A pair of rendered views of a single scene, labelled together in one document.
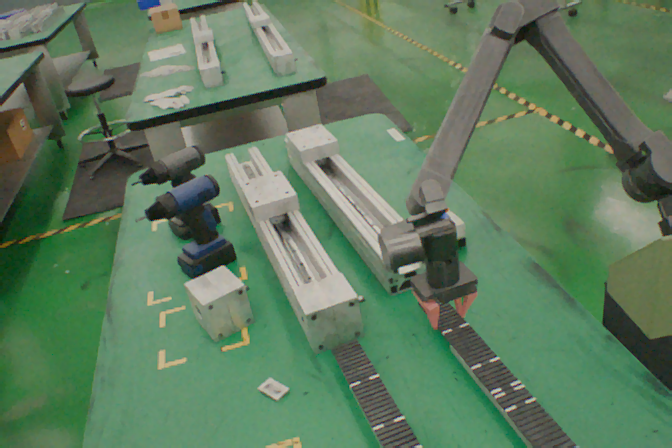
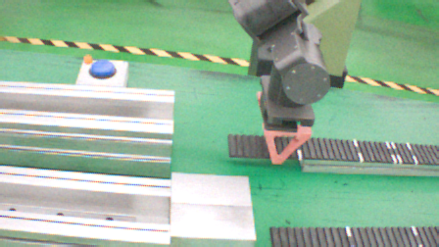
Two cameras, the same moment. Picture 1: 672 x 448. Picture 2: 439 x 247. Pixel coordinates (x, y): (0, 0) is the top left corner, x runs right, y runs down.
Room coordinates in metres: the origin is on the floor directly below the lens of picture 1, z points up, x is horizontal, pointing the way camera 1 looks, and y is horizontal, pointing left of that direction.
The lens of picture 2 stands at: (0.88, 0.44, 1.28)
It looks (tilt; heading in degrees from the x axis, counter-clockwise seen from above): 36 degrees down; 277
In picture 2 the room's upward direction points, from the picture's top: 8 degrees clockwise
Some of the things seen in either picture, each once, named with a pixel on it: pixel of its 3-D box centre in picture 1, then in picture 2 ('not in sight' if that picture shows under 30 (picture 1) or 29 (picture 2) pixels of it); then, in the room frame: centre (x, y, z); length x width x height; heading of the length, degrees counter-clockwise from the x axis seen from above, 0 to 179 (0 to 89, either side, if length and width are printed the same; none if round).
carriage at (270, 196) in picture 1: (269, 200); not in sight; (1.34, 0.14, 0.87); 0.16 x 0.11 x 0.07; 13
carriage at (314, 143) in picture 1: (313, 147); not in sight; (1.63, 0.01, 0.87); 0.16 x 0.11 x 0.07; 13
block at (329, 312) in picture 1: (334, 310); (207, 224); (0.91, 0.03, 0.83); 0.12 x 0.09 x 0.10; 103
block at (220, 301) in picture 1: (225, 300); not in sight; (1.01, 0.24, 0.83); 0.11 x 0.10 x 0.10; 118
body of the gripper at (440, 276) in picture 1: (442, 269); (289, 84); (0.85, -0.17, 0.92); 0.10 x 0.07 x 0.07; 103
